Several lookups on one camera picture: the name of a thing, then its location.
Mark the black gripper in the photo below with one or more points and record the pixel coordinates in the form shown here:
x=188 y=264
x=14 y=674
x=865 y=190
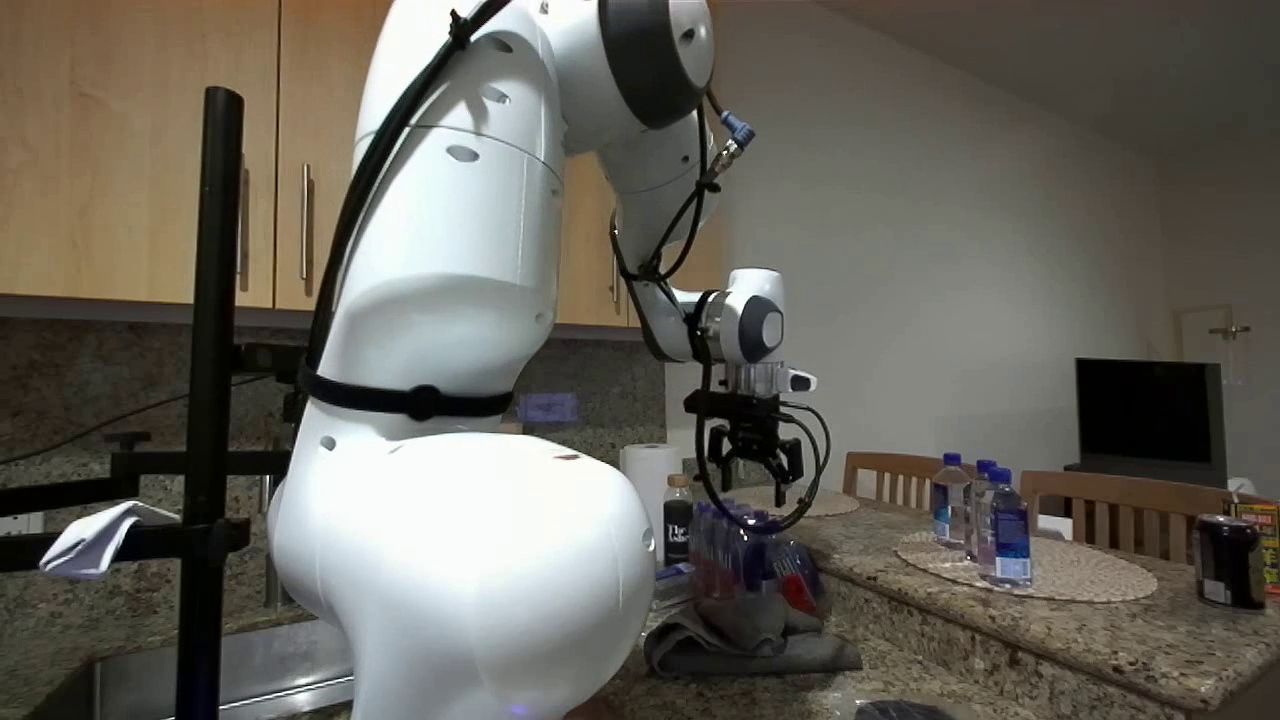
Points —
x=745 y=423

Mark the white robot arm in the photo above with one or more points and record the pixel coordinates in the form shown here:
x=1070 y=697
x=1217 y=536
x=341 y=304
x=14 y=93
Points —
x=455 y=561

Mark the round woven placemat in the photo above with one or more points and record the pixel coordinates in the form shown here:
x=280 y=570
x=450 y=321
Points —
x=834 y=507
x=1093 y=576

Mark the dark small bottle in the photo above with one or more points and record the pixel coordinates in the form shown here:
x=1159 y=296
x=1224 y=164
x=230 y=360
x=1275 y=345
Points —
x=676 y=527

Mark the white paper towel roll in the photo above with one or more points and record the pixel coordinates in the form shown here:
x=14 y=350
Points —
x=645 y=485

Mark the clear water bottle blue label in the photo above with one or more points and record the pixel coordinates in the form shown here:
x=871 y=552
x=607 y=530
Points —
x=950 y=507
x=981 y=513
x=1008 y=541

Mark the flat screen monitor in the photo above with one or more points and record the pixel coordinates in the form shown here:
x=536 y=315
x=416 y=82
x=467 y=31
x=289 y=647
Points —
x=1146 y=413

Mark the black can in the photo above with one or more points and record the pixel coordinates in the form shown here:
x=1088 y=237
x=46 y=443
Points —
x=1224 y=561

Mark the colourful snack package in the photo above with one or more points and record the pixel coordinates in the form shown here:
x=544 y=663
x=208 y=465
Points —
x=1264 y=545

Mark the stainless steel sink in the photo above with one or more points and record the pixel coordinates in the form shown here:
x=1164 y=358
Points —
x=267 y=663

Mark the black pole stand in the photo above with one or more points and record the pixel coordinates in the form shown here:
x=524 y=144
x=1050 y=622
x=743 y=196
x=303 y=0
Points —
x=213 y=333

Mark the white crumpled paper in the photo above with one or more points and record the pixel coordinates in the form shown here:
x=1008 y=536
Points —
x=102 y=535

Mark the wooden upper cabinet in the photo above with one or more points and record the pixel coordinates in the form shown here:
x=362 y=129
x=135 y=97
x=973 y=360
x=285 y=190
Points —
x=120 y=160

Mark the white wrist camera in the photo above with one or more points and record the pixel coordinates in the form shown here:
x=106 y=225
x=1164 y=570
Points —
x=796 y=382

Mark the wall outlet plate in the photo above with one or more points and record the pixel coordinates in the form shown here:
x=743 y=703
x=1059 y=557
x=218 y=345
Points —
x=544 y=409

